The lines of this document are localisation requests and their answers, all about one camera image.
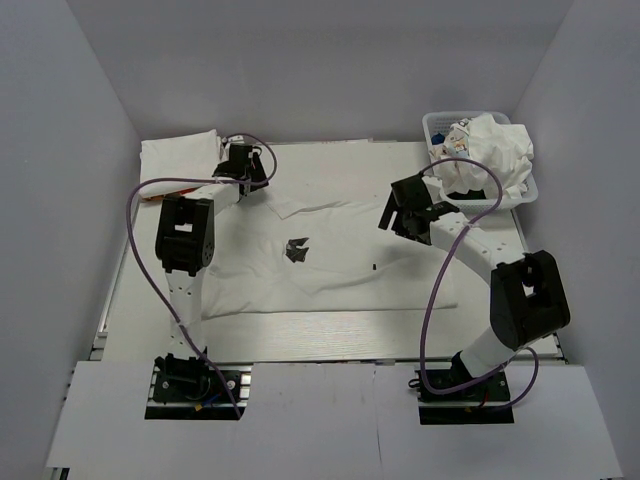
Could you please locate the folded white t-shirt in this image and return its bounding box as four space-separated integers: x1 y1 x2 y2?
139 129 220 199

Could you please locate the white printed t-shirt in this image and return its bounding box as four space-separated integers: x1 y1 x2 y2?
430 113 534 199

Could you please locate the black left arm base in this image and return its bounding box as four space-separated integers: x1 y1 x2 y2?
145 354 251 421

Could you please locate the folded patterned pink t-shirt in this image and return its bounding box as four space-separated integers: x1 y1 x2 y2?
139 188 197 202

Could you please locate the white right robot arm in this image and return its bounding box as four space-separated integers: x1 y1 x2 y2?
379 174 570 399

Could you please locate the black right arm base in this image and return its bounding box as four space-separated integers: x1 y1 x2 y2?
408 370 514 426

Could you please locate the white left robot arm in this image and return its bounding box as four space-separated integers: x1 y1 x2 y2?
155 135 269 358

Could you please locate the white plastic laundry basket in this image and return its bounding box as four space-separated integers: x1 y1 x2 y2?
422 111 538 215

